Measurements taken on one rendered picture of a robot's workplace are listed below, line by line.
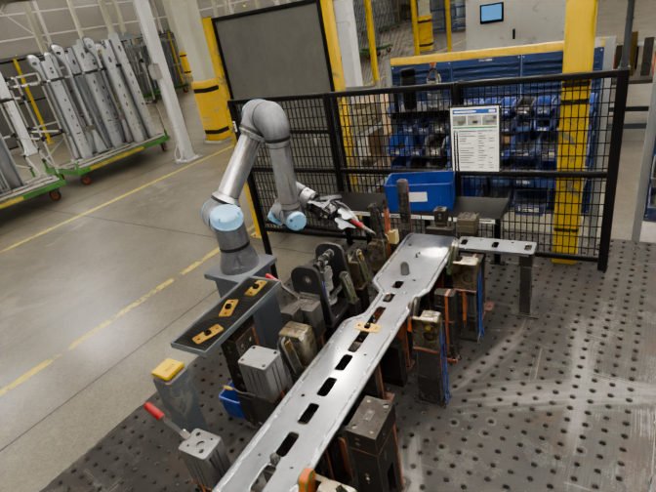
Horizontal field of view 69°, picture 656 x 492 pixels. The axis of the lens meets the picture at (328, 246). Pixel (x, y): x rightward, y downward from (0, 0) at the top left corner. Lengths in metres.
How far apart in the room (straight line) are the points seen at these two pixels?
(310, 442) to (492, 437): 0.61
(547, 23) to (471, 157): 5.88
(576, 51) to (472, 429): 1.42
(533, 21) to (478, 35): 0.79
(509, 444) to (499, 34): 7.13
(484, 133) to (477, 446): 1.28
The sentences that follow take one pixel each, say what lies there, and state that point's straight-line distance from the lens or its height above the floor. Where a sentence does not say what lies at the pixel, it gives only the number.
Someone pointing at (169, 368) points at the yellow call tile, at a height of 1.16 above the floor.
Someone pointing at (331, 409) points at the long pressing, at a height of 1.00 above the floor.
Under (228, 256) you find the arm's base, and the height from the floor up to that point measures 1.17.
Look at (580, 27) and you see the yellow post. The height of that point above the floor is 1.70.
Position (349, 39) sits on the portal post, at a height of 1.54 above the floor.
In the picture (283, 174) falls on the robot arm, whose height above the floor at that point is 1.40.
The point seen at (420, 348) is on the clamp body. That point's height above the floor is 0.93.
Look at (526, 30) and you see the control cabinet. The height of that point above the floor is 1.12.
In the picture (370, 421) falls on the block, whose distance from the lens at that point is 1.22.
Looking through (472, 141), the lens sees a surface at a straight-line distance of 2.24.
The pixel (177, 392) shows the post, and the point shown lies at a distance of 1.35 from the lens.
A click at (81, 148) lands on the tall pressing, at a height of 0.50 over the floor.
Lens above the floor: 1.93
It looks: 27 degrees down
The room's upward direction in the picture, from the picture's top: 11 degrees counter-clockwise
